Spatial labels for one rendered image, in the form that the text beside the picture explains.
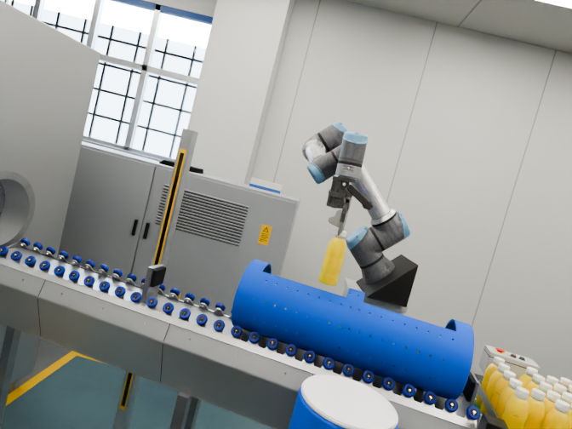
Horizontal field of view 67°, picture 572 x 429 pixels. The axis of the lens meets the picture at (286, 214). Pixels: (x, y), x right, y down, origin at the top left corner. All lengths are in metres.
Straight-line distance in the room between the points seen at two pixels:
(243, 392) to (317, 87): 3.29
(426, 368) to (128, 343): 1.17
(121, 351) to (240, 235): 1.45
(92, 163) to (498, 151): 3.66
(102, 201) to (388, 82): 2.85
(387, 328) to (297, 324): 0.33
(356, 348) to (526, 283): 3.45
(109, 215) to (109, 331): 1.62
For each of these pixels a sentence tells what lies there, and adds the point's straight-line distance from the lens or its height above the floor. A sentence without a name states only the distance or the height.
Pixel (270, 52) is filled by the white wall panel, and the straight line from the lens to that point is 4.27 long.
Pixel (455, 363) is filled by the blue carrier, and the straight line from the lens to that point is 1.67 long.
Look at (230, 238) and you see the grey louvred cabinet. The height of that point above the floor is 1.05.
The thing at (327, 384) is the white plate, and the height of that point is 1.04.
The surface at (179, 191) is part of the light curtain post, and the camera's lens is 2.22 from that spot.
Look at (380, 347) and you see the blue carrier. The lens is 1.64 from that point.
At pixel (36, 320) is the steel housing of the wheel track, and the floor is 0.71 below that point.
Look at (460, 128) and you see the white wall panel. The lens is 4.62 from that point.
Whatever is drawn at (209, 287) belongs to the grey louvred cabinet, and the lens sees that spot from 3.29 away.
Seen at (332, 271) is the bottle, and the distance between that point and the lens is 1.60.
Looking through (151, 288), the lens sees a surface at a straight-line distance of 1.96.
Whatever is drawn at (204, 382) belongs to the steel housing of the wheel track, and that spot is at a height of 0.72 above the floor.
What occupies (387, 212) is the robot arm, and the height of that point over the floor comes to 1.55.
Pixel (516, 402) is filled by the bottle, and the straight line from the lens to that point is 1.74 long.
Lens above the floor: 1.60
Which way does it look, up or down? 5 degrees down
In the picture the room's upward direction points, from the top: 15 degrees clockwise
